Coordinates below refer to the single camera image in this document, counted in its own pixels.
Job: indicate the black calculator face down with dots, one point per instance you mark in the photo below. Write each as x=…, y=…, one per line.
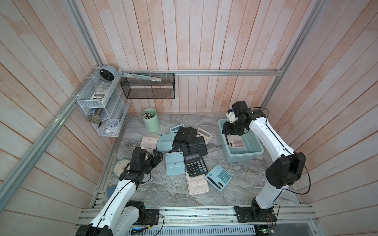
x=178, y=146
x=198, y=145

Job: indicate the black wire mesh basket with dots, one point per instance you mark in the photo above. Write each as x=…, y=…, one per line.
x=142, y=89

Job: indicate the teal calculator face down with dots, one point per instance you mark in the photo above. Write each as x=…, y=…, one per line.
x=175, y=164

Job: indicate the grey round alarm clock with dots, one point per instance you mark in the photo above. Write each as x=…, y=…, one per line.
x=108, y=72

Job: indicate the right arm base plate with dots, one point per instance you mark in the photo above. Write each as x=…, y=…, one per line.
x=254, y=214

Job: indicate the teal calculator face up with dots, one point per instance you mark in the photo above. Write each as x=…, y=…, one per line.
x=218, y=177

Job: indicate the teal calculator back of pile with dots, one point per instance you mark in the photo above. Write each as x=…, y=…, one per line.
x=176, y=128

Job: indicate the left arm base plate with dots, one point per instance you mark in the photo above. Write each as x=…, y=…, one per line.
x=148, y=217

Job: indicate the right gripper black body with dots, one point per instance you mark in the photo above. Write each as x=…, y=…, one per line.
x=233, y=128

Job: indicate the black calculator face down right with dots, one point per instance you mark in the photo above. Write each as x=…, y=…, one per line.
x=198, y=145

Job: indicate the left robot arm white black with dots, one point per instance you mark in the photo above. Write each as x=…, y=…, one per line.
x=120, y=213

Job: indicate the pink calculator under black one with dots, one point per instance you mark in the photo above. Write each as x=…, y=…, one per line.
x=197, y=185

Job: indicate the ruler on black basket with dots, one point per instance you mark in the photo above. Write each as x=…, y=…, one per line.
x=141, y=77

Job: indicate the white wire mesh shelf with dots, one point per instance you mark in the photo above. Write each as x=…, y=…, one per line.
x=101, y=100

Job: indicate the pens in cup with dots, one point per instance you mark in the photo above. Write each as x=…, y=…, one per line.
x=146, y=115

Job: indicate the white mug on shelf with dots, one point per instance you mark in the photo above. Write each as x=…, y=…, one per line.
x=111, y=126

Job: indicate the green round desk clock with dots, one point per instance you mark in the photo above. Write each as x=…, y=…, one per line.
x=120, y=166

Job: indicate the black calculator face down left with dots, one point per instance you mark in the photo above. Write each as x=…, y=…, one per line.
x=178, y=146

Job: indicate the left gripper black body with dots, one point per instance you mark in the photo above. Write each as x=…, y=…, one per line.
x=150, y=162

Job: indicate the teal calculator tilted in pile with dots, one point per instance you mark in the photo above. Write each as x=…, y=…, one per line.
x=165, y=142

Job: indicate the teal plastic storage box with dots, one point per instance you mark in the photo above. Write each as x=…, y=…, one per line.
x=239, y=148

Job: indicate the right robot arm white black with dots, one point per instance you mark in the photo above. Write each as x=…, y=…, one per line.
x=287, y=166

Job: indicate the black calculator top of pile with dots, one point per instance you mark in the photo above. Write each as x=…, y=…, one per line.
x=186, y=134

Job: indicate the black calculator face up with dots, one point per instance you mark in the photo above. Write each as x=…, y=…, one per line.
x=195, y=165

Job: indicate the aluminium front rail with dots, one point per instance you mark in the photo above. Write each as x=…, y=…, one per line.
x=226, y=215

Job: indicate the pale pink calculator back left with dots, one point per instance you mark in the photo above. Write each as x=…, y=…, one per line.
x=149, y=141

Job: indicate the mint green pen cup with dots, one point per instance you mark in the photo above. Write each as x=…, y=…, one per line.
x=152, y=125

